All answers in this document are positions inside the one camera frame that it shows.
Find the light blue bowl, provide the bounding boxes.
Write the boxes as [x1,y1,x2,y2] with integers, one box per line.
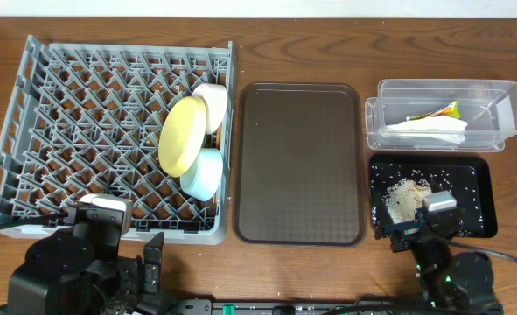
[180,148,223,201]

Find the yellow round plate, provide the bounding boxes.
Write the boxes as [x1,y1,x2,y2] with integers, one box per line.
[158,96,206,177]

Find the white paper napkin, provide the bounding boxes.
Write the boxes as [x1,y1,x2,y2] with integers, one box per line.
[377,115,468,144]

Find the yellow green wrapper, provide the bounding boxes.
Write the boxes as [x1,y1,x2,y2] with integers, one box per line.
[406,100,461,121]

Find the pink rice bowl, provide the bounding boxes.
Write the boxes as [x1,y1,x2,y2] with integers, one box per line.
[192,83,228,135]

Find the wooden chopstick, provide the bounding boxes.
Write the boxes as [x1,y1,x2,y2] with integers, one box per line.
[215,126,222,149]

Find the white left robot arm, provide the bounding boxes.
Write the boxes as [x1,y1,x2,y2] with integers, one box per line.
[0,233,178,315]

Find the black waste tray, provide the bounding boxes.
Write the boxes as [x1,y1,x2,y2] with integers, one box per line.
[368,154,498,238]

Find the clear plastic waste bin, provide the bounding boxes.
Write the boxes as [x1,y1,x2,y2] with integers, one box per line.
[365,79,517,152]

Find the grey plastic dish rack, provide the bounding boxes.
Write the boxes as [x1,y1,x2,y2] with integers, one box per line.
[0,37,237,245]

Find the dark brown serving tray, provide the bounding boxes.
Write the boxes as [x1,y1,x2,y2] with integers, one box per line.
[234,83,367,247]

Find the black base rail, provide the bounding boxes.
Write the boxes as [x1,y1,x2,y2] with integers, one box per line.
[173,296,504,315]

